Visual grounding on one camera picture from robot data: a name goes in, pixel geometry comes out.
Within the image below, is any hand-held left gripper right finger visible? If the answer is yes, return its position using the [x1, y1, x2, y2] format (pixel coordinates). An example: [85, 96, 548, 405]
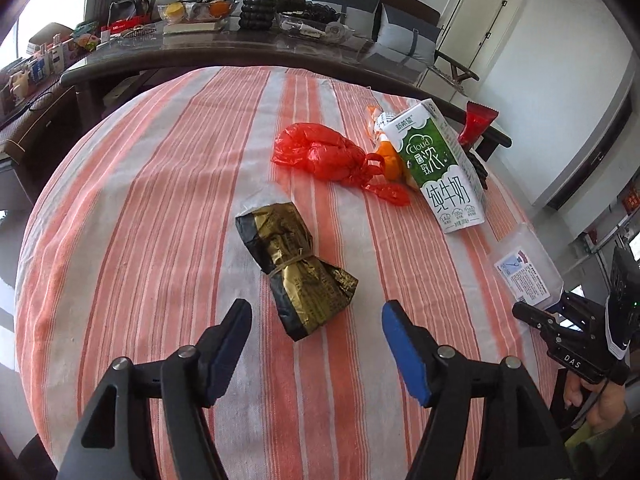
[381, 300, 573, 480]

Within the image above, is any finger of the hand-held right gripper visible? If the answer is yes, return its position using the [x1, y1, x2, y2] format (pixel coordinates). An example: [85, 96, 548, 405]
[512, 301, 568, 342]
[560, 291, 608, 331]

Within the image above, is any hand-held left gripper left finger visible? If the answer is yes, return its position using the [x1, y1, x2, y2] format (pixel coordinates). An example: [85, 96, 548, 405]
[56, 298, 253, 480]

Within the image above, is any gold black foil packet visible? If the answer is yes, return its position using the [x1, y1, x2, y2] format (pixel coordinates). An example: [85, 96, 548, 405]
[235, 201, 360, 342]

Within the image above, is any green white milk carton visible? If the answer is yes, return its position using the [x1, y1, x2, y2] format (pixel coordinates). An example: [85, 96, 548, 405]
[382, 100, 487, 235]

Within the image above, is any orange white plastic packet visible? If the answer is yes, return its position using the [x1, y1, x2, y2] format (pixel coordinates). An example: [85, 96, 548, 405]
[366, 105, 422, 192]

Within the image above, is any red plastic bag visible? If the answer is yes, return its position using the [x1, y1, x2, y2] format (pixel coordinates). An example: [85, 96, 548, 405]
[271, 122, 412, 207]

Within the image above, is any person's right forearm green sleeve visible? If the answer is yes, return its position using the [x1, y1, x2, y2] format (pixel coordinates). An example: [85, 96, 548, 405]
[562, 412, 632, 480]

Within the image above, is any person's right hand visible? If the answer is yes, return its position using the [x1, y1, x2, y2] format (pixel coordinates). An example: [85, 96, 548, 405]
[562, 372, 622, 432]

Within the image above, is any clear plastic box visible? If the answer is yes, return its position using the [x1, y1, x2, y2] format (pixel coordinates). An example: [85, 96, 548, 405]
[492, 222, 566, 311]

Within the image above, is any orange striped tablecloth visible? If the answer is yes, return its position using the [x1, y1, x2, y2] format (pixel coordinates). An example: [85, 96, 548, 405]
[14, 65, 566, 480]

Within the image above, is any black ribbed object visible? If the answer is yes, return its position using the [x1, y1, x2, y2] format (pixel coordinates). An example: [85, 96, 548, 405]
[462, 144, 489, 191]

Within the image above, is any red pouch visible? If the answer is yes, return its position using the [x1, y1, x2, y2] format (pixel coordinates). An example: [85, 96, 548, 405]
[457, 101, 499, 147]

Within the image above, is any white door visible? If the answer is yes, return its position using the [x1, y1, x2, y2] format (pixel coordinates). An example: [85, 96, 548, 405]
[449, 0, 512, 72]

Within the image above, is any dark wooden desk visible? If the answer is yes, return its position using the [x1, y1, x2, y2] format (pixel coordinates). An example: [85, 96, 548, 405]
[0, 25, 512, 161]

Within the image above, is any black ribbed vase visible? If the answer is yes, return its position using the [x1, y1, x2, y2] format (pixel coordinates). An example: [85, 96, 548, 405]
[241, 0, 277, 33]

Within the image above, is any glass dish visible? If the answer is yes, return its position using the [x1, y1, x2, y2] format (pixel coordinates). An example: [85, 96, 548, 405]
[275, 5, 347, 39]

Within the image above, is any red flat box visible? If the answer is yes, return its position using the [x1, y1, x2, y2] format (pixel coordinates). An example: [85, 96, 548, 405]
[99, 16, 151, 34]

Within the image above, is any clear fruit tray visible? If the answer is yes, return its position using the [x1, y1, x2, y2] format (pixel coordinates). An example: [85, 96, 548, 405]
[157, 0, 236, 27]

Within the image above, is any pile of small boxes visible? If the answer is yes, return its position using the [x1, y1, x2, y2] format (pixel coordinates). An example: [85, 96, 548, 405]
[0, 21, 103, 113]

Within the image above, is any black handbag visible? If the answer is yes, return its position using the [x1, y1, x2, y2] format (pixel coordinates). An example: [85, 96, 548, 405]
[109, 0, 152, 24]

